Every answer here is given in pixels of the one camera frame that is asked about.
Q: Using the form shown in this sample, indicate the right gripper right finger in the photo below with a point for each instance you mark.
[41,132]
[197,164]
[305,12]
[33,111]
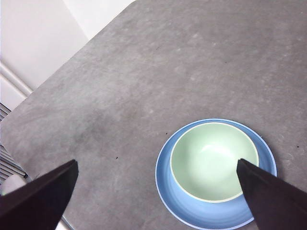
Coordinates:
[275,203]

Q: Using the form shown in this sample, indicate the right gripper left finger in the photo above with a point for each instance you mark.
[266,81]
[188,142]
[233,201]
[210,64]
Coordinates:
[36,206]

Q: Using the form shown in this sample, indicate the green ribbed bowl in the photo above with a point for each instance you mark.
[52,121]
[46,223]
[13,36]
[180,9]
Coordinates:
[208,163]

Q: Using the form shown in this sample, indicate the blue round plate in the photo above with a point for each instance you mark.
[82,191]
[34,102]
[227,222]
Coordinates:
[184,208]

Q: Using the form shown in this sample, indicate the white rounded object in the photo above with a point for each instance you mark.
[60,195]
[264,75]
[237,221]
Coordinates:
[13,183]

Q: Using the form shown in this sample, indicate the grey ribbed panel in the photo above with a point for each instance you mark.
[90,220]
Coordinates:
[8,158]

